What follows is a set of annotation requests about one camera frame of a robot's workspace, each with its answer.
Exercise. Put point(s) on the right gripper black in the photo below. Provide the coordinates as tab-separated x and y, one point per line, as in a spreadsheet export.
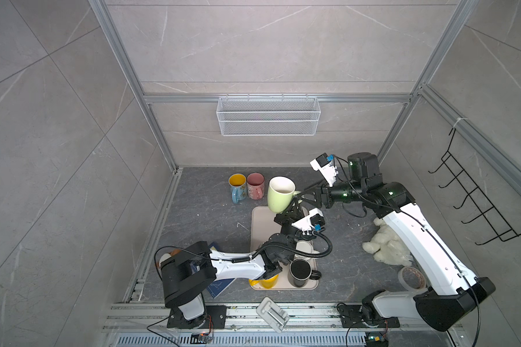
323	191

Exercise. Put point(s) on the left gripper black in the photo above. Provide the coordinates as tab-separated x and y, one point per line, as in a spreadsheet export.
289	219

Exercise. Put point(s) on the light green mug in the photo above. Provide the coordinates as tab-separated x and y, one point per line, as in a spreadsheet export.
281	192

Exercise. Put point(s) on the pink cartoon mug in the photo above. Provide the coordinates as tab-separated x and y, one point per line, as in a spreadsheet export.
255	186

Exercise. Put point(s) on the blue mug yellow inside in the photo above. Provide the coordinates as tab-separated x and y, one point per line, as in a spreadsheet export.
238	187

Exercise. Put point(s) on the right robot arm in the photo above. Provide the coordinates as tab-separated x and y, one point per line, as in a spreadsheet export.
454	290

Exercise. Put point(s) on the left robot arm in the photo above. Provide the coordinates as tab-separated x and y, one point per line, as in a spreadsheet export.
185	274

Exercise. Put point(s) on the black mug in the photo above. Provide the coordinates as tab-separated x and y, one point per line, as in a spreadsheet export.
300	272

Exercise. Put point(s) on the white plush toy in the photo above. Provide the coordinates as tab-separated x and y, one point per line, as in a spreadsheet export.
387	247

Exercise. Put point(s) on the blue hardcover book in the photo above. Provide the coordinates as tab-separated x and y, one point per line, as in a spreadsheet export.
217	287

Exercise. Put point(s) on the clear tape roll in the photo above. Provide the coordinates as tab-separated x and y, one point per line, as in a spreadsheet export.
412	279

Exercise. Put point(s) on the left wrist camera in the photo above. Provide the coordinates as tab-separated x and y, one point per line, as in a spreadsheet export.
314	221

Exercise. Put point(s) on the white wire mesh basket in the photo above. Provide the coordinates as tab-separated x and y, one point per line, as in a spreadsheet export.
268	116

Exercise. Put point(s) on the white plastic bracket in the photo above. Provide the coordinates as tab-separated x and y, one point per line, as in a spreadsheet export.
273	314

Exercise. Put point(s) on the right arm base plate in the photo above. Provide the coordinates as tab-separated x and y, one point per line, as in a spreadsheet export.
363	316

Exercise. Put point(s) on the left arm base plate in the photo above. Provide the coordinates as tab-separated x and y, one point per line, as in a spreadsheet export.
214	316

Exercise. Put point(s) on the black wire hook rack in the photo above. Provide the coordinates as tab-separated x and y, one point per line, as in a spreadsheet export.
486	210

